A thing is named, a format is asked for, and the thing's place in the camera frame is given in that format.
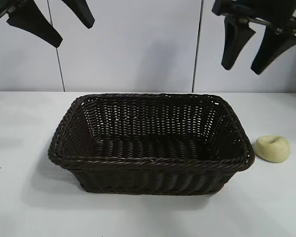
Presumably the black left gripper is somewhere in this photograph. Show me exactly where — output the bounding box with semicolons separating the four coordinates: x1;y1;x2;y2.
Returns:
0;0;64;47

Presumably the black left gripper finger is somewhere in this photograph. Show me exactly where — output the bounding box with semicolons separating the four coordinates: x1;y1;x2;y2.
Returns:
61;0;96;29

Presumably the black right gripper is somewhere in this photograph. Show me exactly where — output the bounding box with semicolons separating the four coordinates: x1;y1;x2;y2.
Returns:
212;0;296;75

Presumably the pale yellow egg yolk pastry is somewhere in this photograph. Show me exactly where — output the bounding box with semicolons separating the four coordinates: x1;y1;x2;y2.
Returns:
255;135;292;163

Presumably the dark brown woven basket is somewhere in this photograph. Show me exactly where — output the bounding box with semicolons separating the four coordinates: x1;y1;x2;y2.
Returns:
47;93;255;197

